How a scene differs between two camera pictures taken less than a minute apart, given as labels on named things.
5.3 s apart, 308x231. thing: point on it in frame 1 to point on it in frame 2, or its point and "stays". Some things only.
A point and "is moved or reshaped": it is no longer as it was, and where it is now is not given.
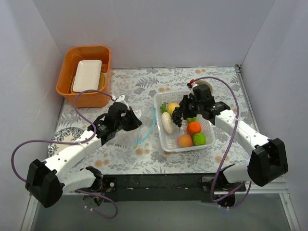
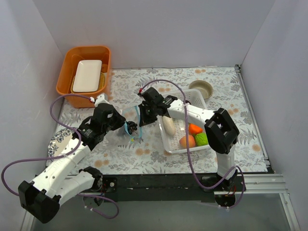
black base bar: x=165 y=187 stays
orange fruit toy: x=194 y=127 stays
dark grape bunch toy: x=176 y=116 is moved or reshaped
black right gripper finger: x=177 y=114 to x=147 y=116
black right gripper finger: x=189 y=114 to x=158 y=112
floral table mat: x=139 y=151 stays
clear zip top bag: x=131 y=138 is moved or reshaped
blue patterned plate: x=68 y=134 stays
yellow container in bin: x=101 y=85 stays
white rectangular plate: x=87 y=75 stays
